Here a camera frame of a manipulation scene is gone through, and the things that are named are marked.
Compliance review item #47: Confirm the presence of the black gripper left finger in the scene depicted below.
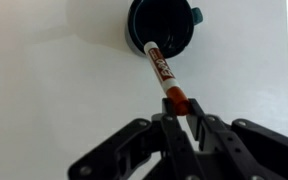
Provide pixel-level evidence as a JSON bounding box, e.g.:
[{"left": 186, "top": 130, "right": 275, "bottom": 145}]
[{"left": 67, "top": 97, "right": 207, "bottom": 180}]

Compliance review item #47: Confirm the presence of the orange white dry-erase marker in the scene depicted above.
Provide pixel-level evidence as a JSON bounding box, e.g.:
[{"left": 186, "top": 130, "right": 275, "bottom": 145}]
[{"left": 143, "top": 41, "right": 191, "bottom": 117}]

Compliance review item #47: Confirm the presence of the teal enamel mug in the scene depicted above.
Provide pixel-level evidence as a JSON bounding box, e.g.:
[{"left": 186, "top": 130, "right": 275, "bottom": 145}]
[{"left": 124, "top": 0, "right": 204, "bottom": 60}]

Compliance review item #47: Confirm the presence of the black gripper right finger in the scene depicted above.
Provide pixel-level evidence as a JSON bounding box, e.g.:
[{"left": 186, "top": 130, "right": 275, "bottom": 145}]
[{"left": 185, "top": 97, "right": 288, "bottom": 180}]

